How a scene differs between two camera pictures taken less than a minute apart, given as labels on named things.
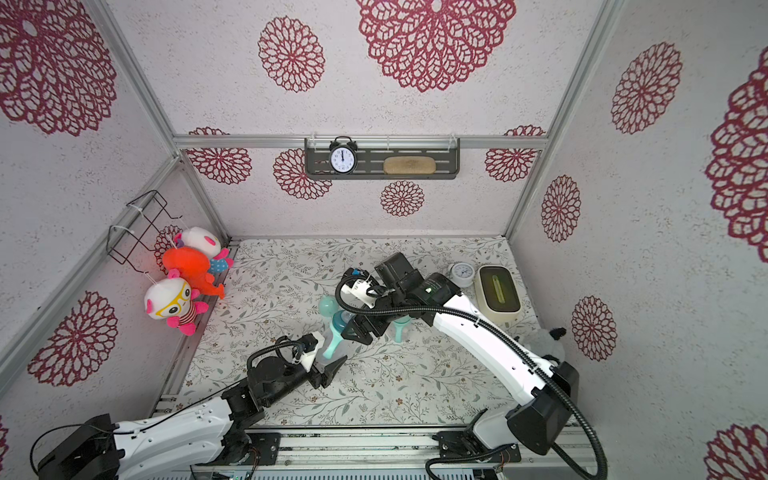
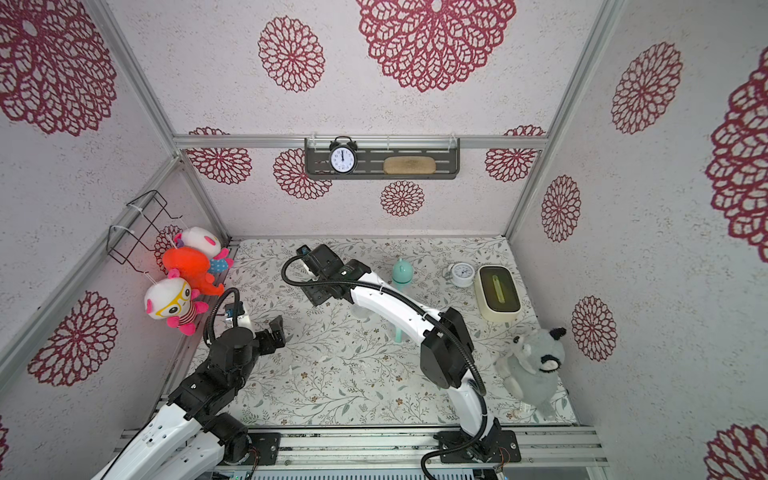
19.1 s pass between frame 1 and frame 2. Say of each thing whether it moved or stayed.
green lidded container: stayed
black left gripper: moved
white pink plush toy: stayed
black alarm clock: stayed
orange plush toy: stayed
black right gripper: moved
